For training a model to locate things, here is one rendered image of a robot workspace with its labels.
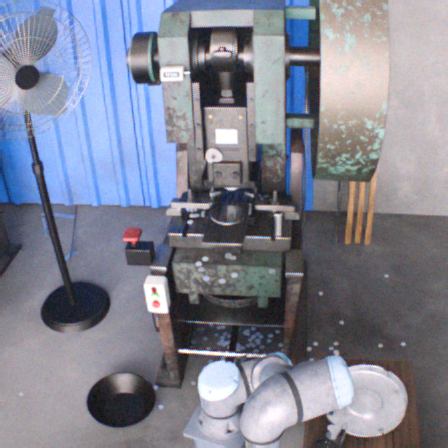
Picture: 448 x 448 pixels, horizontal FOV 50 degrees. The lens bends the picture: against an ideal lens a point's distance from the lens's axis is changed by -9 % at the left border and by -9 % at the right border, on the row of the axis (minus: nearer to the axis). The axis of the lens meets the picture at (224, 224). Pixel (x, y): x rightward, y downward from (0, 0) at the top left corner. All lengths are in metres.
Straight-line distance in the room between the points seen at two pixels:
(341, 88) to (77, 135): 2.27
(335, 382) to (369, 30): 0.85
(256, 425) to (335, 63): 0.87
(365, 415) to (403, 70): 1.97
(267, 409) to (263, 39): 1.05
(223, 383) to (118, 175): 2.15
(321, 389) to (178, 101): 1.03
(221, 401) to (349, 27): 1.04
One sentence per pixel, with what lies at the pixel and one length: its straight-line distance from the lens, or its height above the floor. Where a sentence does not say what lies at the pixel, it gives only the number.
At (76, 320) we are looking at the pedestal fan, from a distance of 2.62.
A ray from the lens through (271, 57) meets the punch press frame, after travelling 1.59.
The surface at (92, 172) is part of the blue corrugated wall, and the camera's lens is 3.38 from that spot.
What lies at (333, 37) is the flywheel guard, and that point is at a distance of 1.32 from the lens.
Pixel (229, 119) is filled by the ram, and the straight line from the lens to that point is 1.72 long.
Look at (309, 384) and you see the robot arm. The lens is 1.04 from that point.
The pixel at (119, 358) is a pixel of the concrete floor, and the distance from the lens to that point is 2.43.
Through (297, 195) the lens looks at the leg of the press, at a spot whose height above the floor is 0.67.
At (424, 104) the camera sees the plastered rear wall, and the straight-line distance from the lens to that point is 3.09.
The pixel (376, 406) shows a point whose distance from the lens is 1.73.
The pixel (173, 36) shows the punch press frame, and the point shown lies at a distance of 1.61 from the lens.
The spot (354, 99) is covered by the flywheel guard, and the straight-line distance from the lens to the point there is 1.34.
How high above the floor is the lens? 1.78
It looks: 34 degrees down
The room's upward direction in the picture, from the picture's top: 3 degrees counter-clockwise
